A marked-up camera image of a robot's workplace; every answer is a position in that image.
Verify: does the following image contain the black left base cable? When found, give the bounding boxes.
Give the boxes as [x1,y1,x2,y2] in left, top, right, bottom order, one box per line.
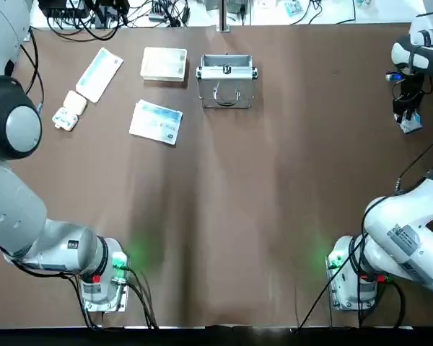
[6,259,160,331]

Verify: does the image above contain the plain white small box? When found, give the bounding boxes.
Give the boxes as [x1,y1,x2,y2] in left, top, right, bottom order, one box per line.
[62,89,88,117]

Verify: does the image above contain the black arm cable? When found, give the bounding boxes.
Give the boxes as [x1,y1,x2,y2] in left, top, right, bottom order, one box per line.
[393,125,433,198]
[19,26,47,113]

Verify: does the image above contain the black right base cable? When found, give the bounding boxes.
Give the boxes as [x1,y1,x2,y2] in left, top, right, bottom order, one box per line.
[294,234,408,332]

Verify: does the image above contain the white plastic partition tray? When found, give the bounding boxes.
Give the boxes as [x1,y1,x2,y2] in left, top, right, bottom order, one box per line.
[139,46,188,84]

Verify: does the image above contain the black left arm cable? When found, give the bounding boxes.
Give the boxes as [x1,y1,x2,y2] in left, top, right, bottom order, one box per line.
[19,26,47,113]

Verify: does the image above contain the blue white gauze packet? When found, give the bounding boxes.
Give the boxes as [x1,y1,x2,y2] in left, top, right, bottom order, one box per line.
[396,110,424,136]

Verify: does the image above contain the aluminium post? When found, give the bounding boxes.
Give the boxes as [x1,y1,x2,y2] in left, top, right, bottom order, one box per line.
[217,0,232,33]

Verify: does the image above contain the white pill box blue dots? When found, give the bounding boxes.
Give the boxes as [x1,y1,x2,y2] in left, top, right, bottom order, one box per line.
[51,105,82,132]

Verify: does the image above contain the small blue printed packet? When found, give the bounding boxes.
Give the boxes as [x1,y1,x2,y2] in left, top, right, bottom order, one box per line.
[284,0,305,17]

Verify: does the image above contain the long blue white flat packet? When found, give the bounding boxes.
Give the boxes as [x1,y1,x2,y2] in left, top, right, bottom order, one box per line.
[75,47,125,105]

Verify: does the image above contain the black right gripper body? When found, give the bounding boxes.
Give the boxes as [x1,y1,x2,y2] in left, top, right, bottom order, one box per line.
[392,78,425,114]

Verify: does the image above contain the wide blue white flat packet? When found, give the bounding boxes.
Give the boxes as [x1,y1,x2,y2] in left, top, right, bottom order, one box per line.
[128,99,184,146]

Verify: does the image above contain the black desk cable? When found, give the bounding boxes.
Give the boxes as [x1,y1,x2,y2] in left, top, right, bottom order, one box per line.
[45,15,130,42]

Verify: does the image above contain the black network switch box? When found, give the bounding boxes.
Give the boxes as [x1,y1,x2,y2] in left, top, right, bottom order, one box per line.
[38,0,92,19]

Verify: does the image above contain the black base cable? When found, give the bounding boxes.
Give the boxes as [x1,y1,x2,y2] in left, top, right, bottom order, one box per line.
[294,234,408,332]
[6,259,160,331]

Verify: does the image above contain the aluminium first-aid case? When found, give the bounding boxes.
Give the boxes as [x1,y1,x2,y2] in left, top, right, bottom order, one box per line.
[196,53,260,110]

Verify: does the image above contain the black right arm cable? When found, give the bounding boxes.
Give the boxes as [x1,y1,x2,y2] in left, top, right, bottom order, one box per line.
[393,125,433,198]

